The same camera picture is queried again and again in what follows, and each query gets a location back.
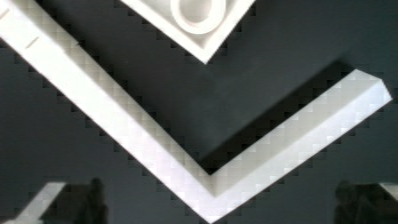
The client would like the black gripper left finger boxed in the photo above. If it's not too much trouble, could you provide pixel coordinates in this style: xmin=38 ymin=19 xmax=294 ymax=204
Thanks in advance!
xmin=10 ymin=178 xmax=110 ymax=224

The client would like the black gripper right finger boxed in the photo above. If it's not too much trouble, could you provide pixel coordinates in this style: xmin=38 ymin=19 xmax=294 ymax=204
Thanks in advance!
xmin=333 ymin=181 xmax=398 ymax=224

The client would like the white L-shaped fence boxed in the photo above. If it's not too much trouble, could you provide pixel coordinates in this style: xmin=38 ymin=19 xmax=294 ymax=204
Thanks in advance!
xmin=0 ymin=0 xmax=390 ymax=222

